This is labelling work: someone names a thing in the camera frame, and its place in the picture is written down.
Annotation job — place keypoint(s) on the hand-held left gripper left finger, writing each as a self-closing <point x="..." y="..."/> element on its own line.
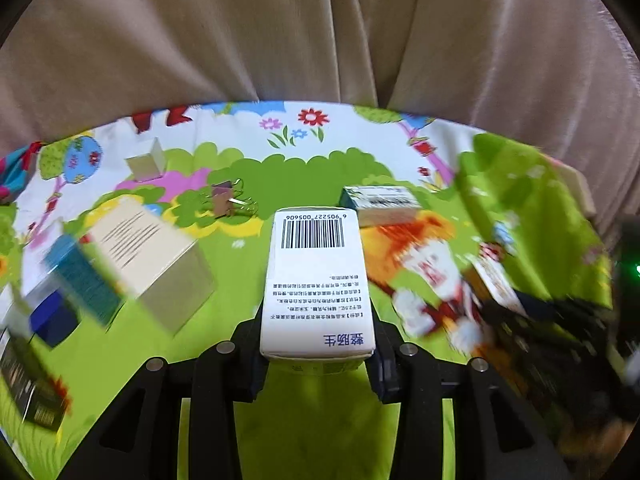
<point x="250" y="360"/>

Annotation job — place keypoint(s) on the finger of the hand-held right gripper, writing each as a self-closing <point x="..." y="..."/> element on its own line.
<point x="550" y="322"/>

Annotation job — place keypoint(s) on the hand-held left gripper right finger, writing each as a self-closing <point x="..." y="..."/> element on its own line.
<point x="382" y="370"/>

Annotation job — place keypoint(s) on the orange white box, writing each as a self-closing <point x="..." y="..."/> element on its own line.
<point x="492" y="280"/>

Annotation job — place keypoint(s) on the white barcode medicine box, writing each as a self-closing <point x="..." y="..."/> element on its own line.
<point x="315" y="285"/>

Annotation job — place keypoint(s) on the metal binder clip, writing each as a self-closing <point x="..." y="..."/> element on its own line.
<point x="222" y="199"/>

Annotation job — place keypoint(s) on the white green small box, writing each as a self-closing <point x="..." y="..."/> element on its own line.
<point x="380" y="205"/>

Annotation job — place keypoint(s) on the teal box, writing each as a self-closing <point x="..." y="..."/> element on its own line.
<point x="85" y="280"/>

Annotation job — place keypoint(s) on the blue box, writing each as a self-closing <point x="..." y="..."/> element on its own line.
<point x="50" y="320"/>

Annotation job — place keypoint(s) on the black box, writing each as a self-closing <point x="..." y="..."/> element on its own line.
<point x="30" y="385"/>

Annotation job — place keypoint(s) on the large beige cardboard box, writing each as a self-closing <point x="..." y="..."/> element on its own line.
<point x="150" y="250"/>

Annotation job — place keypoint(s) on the cartoon printed blanket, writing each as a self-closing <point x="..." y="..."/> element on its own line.
<point x="310" y="170"/>

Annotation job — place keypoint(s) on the small beige cube box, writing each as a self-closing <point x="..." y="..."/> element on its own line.
<point x="142" y="165"/>

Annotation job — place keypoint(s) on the plain fabric curtain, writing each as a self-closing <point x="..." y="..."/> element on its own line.
<point x="300" y="35"/>

